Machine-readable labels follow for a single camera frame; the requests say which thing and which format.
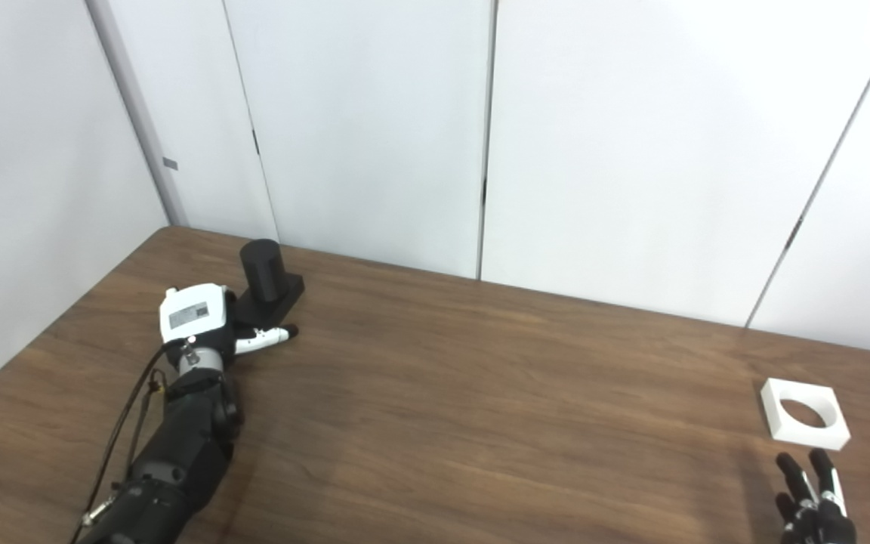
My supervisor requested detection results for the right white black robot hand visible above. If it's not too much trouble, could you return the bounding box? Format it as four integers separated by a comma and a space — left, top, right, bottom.
773, 448, 859, 544

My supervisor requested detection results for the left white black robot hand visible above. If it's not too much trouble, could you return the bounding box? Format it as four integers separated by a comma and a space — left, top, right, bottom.
159, 283, 300, 357

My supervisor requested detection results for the black peg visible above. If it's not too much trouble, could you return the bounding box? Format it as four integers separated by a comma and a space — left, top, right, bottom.
233, 239, 306, 327

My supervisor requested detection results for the white square piece with hole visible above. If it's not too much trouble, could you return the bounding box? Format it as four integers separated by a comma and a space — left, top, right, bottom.
760, 378, 852, 452

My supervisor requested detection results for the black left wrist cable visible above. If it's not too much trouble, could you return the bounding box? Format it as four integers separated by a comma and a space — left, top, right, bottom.
69, 336, 188, 544

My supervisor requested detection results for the gray wall corner post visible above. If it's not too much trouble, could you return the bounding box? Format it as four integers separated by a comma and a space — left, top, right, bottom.
86, 0, 188, 227

